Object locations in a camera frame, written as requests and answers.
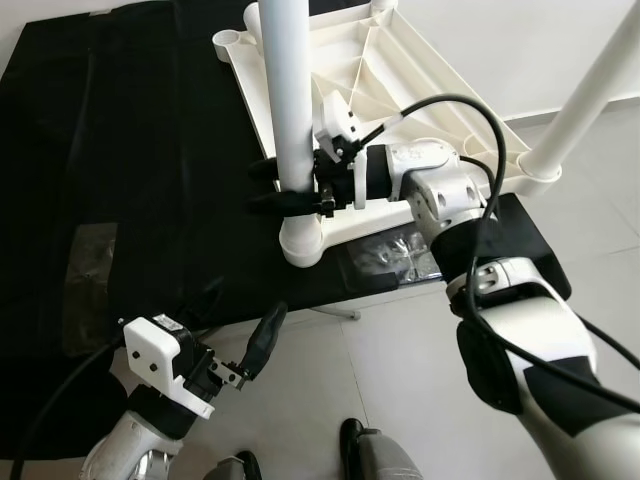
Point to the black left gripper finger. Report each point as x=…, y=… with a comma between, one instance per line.
x=267, y=338
x=207, y=303

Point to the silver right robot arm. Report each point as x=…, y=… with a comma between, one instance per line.
x=520, y=330

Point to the white plastic children table top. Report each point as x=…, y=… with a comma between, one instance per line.
x=380, y=60

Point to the crinkled clear tape patch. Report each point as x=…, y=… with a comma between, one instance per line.
x=390, y=258

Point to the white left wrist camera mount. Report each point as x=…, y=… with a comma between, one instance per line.
x=155, y=350

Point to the grey metal table frame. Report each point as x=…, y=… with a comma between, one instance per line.
x=335, y=312

